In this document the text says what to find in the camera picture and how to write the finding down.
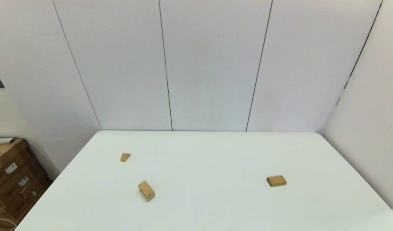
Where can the flat white item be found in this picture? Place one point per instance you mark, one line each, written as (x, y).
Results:
(0, 140)

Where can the triangular wooden building block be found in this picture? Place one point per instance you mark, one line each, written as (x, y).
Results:
(125, 157)

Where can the rectangular wooden building block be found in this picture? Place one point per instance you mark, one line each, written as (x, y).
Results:
(276, 180)

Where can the brown labelled cardboard box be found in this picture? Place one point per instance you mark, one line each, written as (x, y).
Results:
(7, 154)
(23, 182)
(26, 200)

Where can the arched wooden building block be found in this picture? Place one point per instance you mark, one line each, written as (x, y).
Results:
(146, 191)

